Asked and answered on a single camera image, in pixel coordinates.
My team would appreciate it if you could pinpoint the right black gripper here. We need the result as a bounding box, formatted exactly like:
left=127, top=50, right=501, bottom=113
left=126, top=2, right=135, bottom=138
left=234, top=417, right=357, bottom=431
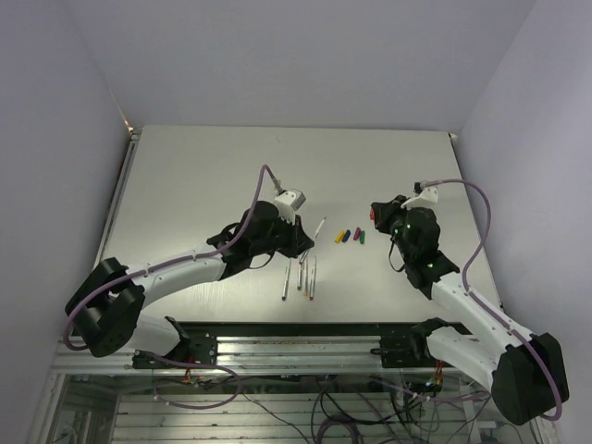
left=374, top=194, right=421, bottom=263

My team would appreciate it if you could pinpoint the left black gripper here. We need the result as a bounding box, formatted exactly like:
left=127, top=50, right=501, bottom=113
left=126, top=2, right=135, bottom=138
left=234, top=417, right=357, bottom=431
left=251, top=210, right=314, bottom=258

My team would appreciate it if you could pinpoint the red-end white pen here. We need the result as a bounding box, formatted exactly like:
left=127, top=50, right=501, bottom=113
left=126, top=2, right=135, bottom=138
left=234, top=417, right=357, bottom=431
left=313, top=216, right=327, bottom=241

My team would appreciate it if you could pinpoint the blue-end white pen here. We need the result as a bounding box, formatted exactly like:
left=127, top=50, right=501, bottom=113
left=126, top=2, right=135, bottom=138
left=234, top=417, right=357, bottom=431
left=281, top=258, right=293, bottom=302

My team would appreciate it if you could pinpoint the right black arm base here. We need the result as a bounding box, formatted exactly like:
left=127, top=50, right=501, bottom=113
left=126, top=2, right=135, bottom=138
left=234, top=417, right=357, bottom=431
left=370, top=317, right=469, bottom=369

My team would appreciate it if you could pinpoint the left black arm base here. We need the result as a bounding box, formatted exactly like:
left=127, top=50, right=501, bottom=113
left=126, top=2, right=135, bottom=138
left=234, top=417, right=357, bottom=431
left=127, top=314, right=217, bottom=370

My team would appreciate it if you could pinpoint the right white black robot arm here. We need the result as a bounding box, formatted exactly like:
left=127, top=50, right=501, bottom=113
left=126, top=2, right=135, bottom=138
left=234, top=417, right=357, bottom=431
left=370, top=195, right=570, bottom=425

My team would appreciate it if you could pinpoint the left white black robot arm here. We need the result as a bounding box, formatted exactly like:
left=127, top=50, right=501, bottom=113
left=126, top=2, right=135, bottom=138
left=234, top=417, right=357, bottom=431
left=65, top=201, right=315, bottom=367

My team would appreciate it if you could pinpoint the yellow-end white pen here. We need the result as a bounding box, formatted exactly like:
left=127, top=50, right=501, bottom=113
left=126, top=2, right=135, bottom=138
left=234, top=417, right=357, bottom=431
left=302, top=254, right=310, bottom=298

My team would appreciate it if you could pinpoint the magenta-end white pen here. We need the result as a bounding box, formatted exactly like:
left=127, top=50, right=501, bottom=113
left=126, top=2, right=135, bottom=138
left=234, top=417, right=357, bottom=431
left=309, top=256, right=317, bottom=301

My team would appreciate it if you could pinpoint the green-end white pen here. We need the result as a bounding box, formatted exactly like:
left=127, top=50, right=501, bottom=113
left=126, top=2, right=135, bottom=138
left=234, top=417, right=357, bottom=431
left=297, top=253, right=307, bottom=291

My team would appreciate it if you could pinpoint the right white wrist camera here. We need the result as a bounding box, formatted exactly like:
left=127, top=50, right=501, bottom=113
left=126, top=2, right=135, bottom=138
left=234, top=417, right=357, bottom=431
left=401, top=182, right=438, bottom=210

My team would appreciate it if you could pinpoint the floor cable bundle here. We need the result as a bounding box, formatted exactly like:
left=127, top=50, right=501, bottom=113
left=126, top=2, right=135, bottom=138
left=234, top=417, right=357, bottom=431
left=152, top=364, right=500, bottom=444

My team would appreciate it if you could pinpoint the aluminium rail frame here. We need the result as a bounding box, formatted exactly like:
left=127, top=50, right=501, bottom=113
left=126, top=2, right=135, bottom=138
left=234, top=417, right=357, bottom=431
left=27, top=127, right=547, bottom=444

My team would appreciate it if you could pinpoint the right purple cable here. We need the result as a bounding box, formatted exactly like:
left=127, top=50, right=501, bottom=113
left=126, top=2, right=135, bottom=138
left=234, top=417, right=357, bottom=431
left=413, top=179, right=571, bottom=421

